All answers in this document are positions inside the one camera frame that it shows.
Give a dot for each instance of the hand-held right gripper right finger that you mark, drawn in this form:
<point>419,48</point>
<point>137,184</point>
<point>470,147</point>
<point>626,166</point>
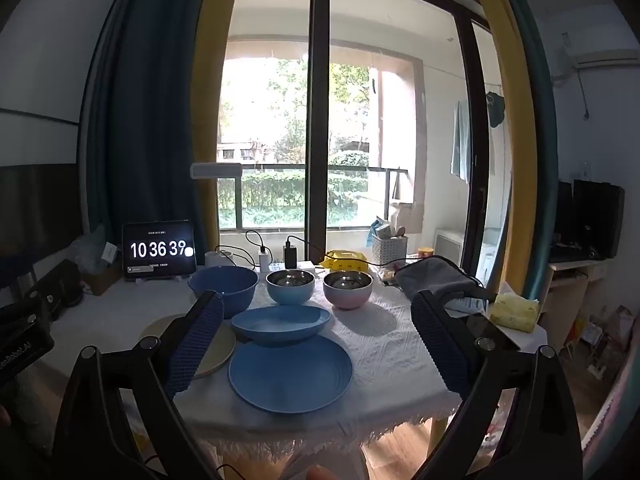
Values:
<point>440,345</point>

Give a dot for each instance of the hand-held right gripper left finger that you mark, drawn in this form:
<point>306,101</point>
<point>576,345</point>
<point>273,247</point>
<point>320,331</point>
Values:
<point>195,345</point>

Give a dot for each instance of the beige round plate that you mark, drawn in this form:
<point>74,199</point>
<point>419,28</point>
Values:
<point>222,352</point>

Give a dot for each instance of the large dark blue bowl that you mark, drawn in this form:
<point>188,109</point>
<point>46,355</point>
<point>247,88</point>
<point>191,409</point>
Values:
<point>232,285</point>

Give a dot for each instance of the blue oval deep dish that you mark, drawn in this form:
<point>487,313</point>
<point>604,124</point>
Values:
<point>280,325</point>

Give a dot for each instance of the blue round plate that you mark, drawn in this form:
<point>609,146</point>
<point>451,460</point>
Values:
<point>290,375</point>

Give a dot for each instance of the pink steel bowl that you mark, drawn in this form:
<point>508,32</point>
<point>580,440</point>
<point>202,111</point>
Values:
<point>347,297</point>

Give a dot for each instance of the light blue steel bowl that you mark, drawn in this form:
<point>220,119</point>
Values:
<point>290,292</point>

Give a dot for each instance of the white blue tissue pack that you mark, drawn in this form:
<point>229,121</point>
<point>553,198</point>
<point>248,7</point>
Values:
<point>467,305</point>

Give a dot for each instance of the white textured tablecloth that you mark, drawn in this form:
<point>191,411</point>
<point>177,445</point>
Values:
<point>390,360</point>

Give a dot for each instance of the grey folded towel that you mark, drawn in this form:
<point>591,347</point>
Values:
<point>430,275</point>

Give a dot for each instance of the black round zip case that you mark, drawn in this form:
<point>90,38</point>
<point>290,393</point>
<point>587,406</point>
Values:
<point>62,290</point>

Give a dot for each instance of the yellow sponge cloth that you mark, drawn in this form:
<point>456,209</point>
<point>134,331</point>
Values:
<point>515,312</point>

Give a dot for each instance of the small orange container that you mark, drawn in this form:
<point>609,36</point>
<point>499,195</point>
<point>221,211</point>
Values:
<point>426,253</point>

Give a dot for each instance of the white floor appliance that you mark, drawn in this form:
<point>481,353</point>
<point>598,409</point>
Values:
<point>450,247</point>

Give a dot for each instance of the tablet showing clock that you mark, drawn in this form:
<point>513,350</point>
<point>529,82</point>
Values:
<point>157,250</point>

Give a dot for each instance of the white perforated basket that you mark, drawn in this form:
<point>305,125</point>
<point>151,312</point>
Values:
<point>389,251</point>

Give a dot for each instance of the white charger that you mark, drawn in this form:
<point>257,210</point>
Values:
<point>264,260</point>

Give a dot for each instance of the cardboard box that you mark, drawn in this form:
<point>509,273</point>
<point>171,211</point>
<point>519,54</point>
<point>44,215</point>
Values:
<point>102,280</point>

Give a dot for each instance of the clear plastic bag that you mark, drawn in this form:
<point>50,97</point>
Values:
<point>87,250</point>

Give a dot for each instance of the small white box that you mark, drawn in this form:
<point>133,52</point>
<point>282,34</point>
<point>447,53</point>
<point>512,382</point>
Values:
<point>110,252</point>

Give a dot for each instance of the yellow printed packet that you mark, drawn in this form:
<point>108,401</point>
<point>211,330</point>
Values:
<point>345,261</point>

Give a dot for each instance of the black charger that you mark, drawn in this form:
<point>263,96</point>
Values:
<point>290,256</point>

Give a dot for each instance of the blue white packet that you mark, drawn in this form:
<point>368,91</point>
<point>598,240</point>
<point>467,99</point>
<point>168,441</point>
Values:
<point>381,227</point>

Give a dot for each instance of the white power strip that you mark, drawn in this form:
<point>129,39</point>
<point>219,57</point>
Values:
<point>305,266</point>

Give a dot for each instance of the light wooden side desk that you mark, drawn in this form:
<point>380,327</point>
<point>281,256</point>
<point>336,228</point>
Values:
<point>570,300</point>

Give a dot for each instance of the white desk lamp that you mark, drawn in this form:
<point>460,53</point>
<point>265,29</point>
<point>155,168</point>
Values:
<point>215,170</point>

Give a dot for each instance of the balcony railing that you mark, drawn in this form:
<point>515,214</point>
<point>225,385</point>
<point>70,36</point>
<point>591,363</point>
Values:
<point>280,166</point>

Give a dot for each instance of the hanging light blue towel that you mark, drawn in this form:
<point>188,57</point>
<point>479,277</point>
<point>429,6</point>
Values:
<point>460,145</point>

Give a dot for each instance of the black computer monitor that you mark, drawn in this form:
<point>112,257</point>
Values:
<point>597,220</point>

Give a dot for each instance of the teal curtain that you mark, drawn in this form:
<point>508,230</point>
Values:
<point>145,110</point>
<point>542,160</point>

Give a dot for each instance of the hanging teal garment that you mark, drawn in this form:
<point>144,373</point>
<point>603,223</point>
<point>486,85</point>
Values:
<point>495,110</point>

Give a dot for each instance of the yellow curtain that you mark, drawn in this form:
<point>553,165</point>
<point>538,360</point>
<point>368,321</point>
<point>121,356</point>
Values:
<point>212,60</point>
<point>510,110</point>

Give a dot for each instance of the white air conditioner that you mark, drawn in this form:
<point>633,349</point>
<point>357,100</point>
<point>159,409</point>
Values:
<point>605,57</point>

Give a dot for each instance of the dark sliding door frame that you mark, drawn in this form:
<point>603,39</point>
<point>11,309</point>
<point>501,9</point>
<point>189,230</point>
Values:
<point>320,110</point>

